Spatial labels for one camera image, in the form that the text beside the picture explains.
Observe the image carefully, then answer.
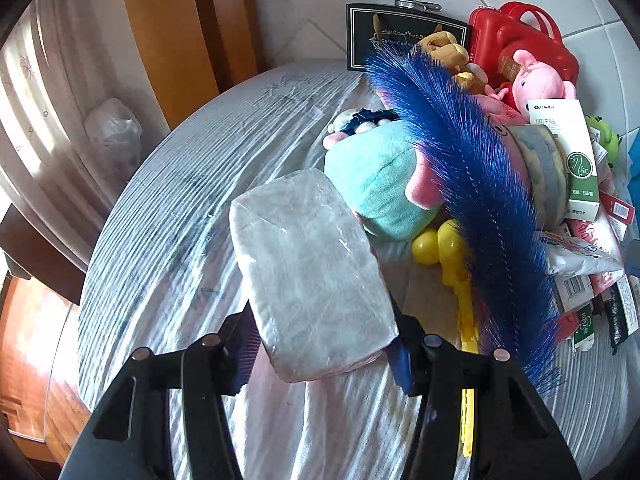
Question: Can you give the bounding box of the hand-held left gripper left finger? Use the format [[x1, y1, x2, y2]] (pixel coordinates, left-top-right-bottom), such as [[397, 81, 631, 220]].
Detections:
[[60, 310, 261, 480]]

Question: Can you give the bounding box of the pink white packet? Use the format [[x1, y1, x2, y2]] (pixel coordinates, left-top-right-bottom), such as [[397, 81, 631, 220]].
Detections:
[[567, 210, 629, 261]]

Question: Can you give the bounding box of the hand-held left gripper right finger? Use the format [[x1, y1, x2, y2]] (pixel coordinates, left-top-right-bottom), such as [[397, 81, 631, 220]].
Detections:
[[387, 317, 581, 480]]

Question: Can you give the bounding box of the white blue plush item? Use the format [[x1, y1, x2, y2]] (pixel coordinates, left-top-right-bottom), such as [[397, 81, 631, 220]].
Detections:
[[324, 106, 402, 149]]

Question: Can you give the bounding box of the blue fuzzy feather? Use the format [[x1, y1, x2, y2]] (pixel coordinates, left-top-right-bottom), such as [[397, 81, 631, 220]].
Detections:
[[364, 42, 562, 387]]

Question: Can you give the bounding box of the green white carton box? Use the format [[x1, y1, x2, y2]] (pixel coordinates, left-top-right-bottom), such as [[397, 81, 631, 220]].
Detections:
[[525, 99, 602, 222]]

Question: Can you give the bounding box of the lime green plush toy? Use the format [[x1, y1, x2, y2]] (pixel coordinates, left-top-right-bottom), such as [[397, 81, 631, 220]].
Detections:
[[585, 112, 624, 166]]

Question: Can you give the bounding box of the clear tissue pack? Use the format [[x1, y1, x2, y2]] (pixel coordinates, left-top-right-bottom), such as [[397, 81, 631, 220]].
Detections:
[[229, 168, 400, 384]]

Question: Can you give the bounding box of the small green white carton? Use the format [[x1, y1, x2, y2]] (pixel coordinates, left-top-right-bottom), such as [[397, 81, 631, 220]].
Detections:
[[570, 305, 599, 357]]

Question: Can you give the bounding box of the brown plush toy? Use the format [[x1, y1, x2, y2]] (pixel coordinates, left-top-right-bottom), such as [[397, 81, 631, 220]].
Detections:
[[417, 31, 489, 97]]

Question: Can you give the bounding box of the grey patterned tape roll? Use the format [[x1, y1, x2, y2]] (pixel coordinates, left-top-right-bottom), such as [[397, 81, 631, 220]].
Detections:
[[509, 125, 571, 222]]

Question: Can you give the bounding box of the red plastic carry case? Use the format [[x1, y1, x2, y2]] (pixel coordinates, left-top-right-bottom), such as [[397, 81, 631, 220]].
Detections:
[[467, 2, 581, 111]]

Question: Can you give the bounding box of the white foil packet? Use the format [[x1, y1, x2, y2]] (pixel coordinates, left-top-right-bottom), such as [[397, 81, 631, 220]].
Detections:
[[537, 230, 627, 281]]

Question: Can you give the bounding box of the white patterned curtain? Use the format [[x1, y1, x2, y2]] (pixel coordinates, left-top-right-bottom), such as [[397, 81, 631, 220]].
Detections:
[[0, 0, 132, 266]]

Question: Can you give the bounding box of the black tin box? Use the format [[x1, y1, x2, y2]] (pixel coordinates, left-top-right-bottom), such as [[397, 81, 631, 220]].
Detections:
[[345, 0, 471, 73]]

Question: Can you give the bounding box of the pink pig plush toy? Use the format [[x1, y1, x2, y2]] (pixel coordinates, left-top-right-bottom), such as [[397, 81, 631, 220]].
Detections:
[[510, 49, 577, 122]]

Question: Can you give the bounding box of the black label packet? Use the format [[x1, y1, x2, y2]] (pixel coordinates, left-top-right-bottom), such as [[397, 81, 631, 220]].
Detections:
[[602, 282, 640, 348]]

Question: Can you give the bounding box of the yellow plastic toy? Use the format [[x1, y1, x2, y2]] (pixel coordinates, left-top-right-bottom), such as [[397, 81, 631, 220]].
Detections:
[[411, 219, 477, 457]]

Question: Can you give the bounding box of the teal pink plush toy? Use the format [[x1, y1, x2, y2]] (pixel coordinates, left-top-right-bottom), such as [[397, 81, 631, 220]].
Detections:
[[323, 122, 447, 242]]

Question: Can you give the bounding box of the wooden door frame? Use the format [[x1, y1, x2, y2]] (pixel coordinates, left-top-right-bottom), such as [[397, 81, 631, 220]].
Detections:
[[117, 0, 266, 132]]

